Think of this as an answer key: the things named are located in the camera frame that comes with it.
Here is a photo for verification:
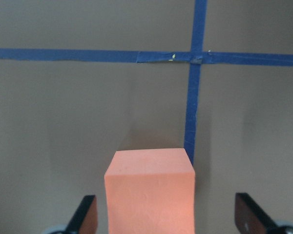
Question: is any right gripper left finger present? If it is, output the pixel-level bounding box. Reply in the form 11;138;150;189
64;195;98;234

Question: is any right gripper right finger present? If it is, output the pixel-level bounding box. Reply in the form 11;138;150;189
234;193;278;234

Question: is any orange foam block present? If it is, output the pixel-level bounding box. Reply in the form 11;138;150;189
104;148;195;234

